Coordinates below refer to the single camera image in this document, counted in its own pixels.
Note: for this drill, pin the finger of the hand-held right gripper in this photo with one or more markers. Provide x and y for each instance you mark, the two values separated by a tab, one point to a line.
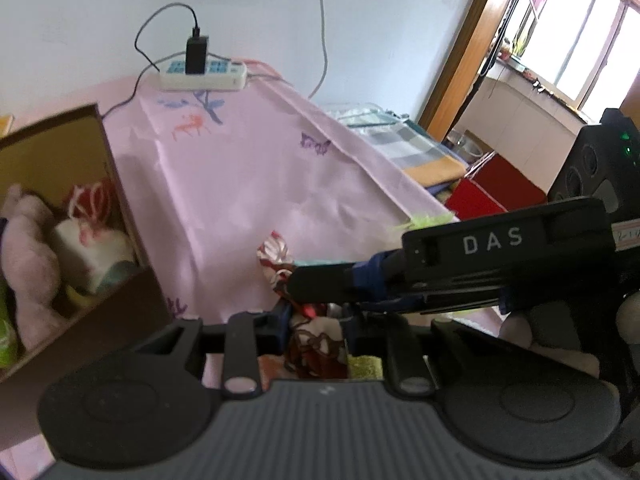
320	285

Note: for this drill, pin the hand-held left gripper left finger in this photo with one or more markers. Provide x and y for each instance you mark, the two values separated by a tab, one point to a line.
281	327

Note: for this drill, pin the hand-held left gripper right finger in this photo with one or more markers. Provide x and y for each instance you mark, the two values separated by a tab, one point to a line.
352	337

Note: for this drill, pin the red white floral fabric toy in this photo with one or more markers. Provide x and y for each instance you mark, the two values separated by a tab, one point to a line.
272	260

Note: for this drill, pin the white fluffy plush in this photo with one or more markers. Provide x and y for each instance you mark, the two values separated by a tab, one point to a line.
515	327

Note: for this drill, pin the lime green fluffy plush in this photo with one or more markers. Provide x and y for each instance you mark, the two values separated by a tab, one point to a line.
430	219

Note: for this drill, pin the brown cardboard box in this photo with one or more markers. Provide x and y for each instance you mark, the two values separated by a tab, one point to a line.
100	350

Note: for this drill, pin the white cat plush toy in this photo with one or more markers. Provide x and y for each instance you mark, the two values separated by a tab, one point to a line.
95	260

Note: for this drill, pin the brown plush toy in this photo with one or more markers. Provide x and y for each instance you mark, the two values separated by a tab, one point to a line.
30	270

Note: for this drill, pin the red open box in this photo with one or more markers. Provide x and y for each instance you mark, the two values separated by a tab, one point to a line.
505	185

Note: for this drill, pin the metal pot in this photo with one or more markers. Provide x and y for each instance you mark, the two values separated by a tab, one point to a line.
465	147

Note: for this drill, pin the pink printed tablecloth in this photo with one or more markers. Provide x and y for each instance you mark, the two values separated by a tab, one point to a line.
250	170

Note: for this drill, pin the checked folded cloth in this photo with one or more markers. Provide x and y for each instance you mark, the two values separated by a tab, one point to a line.
415	152

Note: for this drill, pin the white power strip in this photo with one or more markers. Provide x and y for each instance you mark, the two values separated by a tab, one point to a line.
220	77

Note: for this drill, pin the window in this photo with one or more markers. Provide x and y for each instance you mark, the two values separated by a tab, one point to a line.
575	35

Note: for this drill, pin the black charger plug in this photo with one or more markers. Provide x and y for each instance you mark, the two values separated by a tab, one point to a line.
196	55

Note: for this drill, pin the green moustache plush toy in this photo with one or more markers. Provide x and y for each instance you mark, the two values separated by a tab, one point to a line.
6	335

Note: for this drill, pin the wooden door frame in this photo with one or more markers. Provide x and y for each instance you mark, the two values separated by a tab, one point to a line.
465	35

